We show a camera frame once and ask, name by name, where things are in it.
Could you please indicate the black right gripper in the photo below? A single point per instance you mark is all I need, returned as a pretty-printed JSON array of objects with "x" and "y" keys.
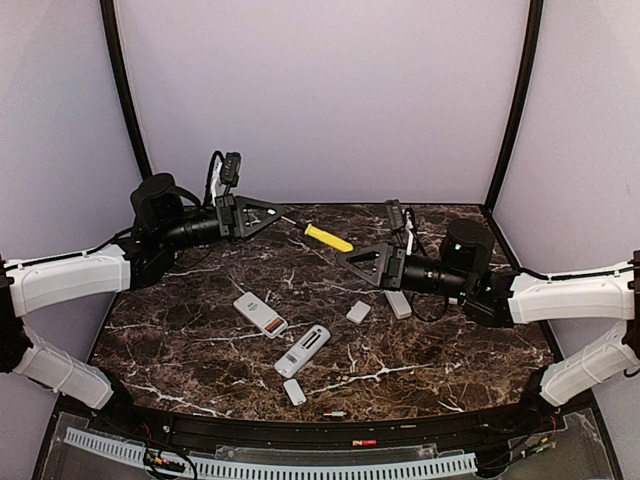
[{"x": 389, "y": 275}]

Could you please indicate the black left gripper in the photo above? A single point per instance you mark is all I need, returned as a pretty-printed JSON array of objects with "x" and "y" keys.
[{"x": 226, "y": 204}]

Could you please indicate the yellow handled screwdriver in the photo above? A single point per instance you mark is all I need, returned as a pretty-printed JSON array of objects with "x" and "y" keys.
[{"x": 322, "y": 236}]

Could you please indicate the white wide remote battery cover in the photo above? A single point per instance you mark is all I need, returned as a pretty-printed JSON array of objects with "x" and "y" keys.
[{"x": 358, "y": 312}]

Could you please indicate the wide white remote control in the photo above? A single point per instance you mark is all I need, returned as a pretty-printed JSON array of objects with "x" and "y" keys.
[{"x": 257, "y": 312}]

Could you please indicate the white remote with battery bay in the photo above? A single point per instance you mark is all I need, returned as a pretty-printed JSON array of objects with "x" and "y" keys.
[{"x": 302, "y": 351}]

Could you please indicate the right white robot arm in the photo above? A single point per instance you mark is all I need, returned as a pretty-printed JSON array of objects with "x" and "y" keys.
[{"x": 609, "y": 294}]

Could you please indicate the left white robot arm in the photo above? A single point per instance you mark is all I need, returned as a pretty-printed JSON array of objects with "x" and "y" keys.
[{"x": 30, "y": 287}]

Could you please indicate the slim white QR-code remote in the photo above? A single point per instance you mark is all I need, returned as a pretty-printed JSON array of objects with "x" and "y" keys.
[{"x": 399, "y": 304}]

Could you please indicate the batteries in wide remote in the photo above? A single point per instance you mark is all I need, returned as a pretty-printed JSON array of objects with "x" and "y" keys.
[{"x": 275, "y": 325}]

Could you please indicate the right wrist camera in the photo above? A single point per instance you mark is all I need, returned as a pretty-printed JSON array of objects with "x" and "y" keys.
[{"x": 403, "y": 226}]

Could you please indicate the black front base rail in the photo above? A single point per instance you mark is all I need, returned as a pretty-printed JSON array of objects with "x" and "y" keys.
[{"x": 482, "y": 430}]

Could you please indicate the black enclosure frame post left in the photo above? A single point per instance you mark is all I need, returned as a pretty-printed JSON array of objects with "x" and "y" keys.
[{"x": 120, "y": 74}]

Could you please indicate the white slotted cable duct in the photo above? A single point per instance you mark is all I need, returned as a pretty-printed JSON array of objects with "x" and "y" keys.
[{"x": 242, "y": 463}]

